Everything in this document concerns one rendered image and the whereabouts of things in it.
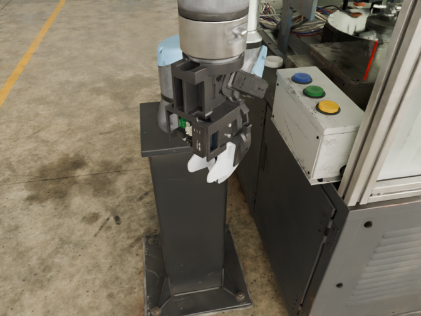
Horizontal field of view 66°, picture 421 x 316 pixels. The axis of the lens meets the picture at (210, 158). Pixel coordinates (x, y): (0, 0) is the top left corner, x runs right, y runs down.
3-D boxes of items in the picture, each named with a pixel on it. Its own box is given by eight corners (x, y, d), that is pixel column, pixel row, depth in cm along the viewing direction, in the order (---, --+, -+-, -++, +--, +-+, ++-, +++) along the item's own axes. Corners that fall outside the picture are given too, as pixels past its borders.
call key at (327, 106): (339, 116, 68) (342, 108, 67) (322, 118, 67) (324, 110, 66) (331, 107, 71) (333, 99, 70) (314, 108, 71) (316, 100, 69)
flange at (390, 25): (377, 30, 92) (379, 21, 90) (359, 18, 100) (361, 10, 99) (414, 29, 93) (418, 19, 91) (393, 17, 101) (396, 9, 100)
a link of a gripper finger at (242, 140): (215, 158, 48) (215, 107, 43) (223, 153, 49) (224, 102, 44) (240, 172, 46) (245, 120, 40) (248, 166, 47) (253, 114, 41)
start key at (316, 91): (324, 100, 73) (327, 92, 72) (308, 102, 73) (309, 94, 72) (317, 92, 76) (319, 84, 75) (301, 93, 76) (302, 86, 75)
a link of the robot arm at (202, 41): (209, -1, 39) (267, 11, 35) (209, 37, 42) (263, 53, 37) (162, 12, 34) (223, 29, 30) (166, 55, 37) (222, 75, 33)
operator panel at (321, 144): (355, 179, 74) (376, 123, 64) (309, 185, 72) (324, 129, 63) (306, 115, 95) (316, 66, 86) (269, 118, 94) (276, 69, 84)
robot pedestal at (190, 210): (147, 323, 122) (108, 175, 75) (145, 237, 152) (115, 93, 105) (250, 305, 128) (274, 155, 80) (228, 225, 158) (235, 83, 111)
